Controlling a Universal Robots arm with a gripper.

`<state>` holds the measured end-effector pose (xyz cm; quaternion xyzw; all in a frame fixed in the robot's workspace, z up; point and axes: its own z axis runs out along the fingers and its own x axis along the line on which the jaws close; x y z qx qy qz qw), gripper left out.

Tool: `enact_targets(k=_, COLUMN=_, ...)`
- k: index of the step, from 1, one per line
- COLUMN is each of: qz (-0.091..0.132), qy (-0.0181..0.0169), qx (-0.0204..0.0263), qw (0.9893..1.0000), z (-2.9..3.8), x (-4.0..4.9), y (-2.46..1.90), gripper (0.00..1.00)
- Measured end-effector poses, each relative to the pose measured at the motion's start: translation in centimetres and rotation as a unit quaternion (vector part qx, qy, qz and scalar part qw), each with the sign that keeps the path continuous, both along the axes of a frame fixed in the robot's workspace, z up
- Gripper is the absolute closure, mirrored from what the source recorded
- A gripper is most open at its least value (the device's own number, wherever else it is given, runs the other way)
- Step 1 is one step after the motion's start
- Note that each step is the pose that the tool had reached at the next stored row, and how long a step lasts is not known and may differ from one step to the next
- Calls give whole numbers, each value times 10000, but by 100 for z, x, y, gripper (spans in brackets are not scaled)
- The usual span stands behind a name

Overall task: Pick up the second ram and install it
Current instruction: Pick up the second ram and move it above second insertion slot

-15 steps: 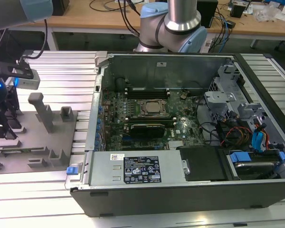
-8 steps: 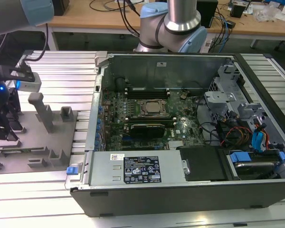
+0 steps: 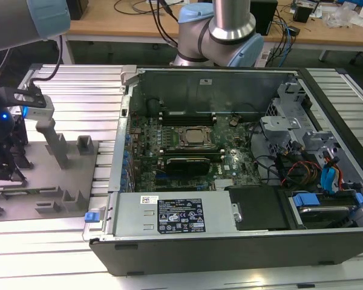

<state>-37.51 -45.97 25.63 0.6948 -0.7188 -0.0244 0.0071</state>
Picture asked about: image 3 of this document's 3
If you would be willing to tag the green motherboard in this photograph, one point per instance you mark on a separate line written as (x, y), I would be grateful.
(245, 142)

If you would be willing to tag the silver CPU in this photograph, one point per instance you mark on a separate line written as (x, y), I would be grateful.
(196, 136)

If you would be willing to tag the crumpled clear plastic bag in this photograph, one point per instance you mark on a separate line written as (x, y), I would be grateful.
(342, 15)

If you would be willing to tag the white power strip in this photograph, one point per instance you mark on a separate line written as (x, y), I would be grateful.
(263, 57)

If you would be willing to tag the silver black hard disk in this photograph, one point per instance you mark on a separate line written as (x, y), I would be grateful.
(323, 216)

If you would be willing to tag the black graphics card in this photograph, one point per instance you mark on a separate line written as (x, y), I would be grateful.
(187, 167)

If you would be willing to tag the black silver PC case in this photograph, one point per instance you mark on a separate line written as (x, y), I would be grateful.
(199, 256)

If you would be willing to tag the silver finned heatsink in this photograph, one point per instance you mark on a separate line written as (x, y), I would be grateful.
(224, 183)

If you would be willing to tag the grey metal drive cage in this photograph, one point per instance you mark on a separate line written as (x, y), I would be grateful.
(278, 124)

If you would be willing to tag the small black device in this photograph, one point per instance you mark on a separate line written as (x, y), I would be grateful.
(302, 13)

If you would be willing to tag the black power supply label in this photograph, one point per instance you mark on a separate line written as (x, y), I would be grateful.
(181, 216)

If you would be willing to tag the blue expansion slot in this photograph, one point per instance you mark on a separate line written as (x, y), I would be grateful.
(161, 174)

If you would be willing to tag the tall black box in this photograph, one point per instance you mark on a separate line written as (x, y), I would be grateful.
(264, 15)

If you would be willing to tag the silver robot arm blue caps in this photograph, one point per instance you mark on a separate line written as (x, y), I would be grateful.
(6, 24)

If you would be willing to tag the white label sticker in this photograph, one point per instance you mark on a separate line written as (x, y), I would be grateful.
(205, 81)

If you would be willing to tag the silver coin battery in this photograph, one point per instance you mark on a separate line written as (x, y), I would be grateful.
(233, 122)

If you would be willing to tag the wooden desk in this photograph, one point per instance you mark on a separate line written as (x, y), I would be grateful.
(124, 25)

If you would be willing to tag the metal CPU socket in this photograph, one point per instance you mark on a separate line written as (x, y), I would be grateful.
(211, 136)

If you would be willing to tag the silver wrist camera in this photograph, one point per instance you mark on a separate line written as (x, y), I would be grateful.
(40, 113)

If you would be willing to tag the black plastic shroud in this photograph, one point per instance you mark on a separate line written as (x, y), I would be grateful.
(257, 208)

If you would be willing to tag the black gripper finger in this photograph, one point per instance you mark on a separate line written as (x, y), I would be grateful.
(3, 163)
(18, 133)

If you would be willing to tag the blue plastic case latch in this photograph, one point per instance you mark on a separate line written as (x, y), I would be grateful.
(92, 217)

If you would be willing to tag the grey parts rack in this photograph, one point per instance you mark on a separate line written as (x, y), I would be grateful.
(48, 181)

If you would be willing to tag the black camera bracket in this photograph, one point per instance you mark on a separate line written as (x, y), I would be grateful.
(9, 92)

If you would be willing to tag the wide black case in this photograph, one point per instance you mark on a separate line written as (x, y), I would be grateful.
(78, 9)

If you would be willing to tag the silver power supply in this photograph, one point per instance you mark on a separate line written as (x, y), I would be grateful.
(133, 217)

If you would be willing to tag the blue disk carrier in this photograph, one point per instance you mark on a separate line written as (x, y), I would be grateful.
(304, 201)

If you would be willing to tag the white barcode sticker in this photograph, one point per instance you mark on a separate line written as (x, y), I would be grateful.
(149, 200)

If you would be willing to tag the small black adapter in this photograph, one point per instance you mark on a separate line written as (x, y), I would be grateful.
(294, 31)

